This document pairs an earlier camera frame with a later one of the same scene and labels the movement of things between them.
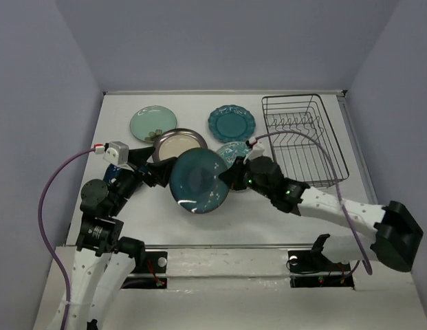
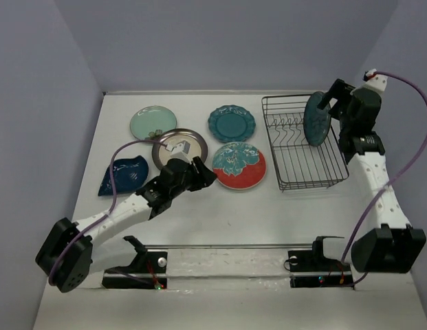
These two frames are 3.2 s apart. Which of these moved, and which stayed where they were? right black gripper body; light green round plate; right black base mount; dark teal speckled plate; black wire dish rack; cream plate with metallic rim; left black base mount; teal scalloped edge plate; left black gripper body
Moved: left black gripper body; right black gripper body; dark teal speckled plate
Stayed: left black base mount; right black base mount; black wire dish rack; cream plate with metallic rim; teal scalloped edge plate; light green round plate
